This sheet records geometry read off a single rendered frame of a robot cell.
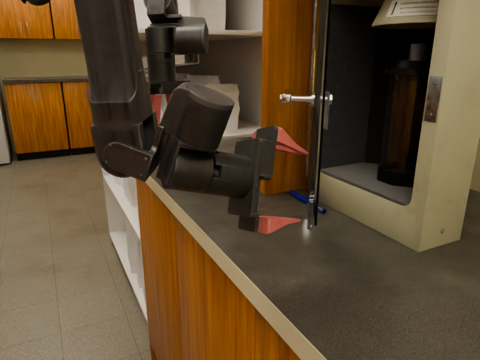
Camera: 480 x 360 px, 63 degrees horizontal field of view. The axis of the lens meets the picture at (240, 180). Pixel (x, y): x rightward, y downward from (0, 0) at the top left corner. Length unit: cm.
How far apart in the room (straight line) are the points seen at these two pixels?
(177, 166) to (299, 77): 55
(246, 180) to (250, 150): 4
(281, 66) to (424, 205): 43
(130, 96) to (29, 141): 508
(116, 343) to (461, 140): 170
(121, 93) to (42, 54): 552
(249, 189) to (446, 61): 36
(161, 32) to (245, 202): 45
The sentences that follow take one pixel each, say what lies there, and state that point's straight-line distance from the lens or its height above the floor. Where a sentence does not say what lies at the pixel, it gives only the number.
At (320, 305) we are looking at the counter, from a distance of 58.
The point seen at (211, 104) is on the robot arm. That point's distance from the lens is 44.
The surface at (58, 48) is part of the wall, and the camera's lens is 598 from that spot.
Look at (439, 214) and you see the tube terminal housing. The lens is 76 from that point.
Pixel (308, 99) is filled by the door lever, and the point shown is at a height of 120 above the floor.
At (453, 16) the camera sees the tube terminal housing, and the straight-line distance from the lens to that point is 69.
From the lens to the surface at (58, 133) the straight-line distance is 551.
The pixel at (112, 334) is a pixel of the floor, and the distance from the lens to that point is 210.
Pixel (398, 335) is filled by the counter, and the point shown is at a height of 94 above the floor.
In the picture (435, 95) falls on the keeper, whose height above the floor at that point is 121.
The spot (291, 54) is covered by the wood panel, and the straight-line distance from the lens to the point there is 94.
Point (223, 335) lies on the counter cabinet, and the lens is 90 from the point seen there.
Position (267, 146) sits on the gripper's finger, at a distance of 51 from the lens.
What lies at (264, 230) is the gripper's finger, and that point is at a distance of 52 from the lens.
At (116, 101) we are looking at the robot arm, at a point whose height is 122.
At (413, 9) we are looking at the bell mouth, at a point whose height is 134.
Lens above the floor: 127
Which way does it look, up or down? 18 degrees down
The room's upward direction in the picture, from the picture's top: straight up
